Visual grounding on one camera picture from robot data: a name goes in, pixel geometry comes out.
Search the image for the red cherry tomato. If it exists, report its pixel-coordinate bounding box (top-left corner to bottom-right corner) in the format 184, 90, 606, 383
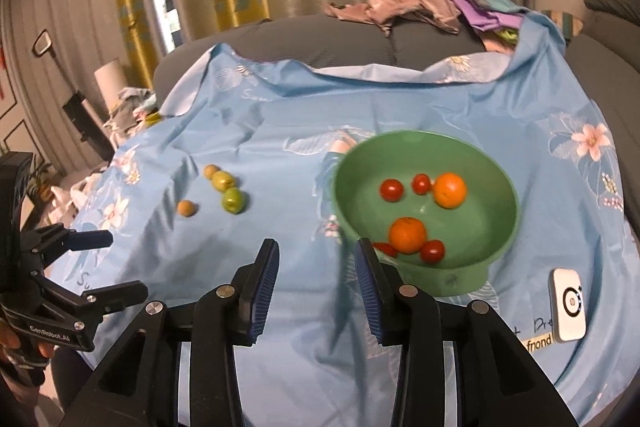
378, 179, 405, 202
411, 172, 432, 195
372, 242, 398, 258
420, 239, 446, 265

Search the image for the green plum fruit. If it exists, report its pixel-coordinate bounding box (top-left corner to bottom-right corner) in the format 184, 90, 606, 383
221, 186, 245, 215

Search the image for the small tan longan fruit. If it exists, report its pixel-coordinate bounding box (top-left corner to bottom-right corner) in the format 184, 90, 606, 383
176, 199, 198, 217
203, 164, 219, 180

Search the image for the yellow-green plum fruit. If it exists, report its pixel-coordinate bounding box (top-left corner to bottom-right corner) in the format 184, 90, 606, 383
210, 170, 235, 193

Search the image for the person's left forearm sleeve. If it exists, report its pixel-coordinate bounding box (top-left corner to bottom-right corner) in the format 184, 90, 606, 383
1, 355, 50, 426

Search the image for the person's left hand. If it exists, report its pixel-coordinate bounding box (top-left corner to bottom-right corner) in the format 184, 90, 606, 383
0, 319, 55, 359

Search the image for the orange at bowl front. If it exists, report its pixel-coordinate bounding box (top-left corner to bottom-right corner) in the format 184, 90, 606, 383
387, 217, 428, 255

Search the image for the orange at bowl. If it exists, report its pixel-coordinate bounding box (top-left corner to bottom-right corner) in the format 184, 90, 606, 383
432, 172, 468, 209
387, 217, 428, 255

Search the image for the green plastic bowl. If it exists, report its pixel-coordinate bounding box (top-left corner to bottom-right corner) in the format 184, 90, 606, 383
332, 130, 520, 297

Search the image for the black stick vacuum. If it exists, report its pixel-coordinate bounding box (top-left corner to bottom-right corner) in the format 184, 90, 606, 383
32, 29, 114, 162

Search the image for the orange at bowl back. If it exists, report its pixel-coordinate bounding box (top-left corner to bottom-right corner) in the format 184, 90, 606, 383
432, 172, 468, 209

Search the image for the light blue floral cloth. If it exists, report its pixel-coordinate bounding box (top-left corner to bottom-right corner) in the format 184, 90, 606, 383
52, 13, 639, 426

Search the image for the white portable device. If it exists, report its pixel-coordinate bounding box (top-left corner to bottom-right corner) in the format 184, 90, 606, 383
550, 268, 587, 343

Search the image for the purple folded garment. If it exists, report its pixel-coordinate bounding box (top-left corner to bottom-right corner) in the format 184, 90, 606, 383
451, 0, 524, 31

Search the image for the pink crumpled garment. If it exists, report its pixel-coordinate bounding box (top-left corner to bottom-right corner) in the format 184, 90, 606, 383
322, 0, 461, 37

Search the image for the grey sofa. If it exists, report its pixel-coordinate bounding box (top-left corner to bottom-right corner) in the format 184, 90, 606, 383
153, 0, 639, 190

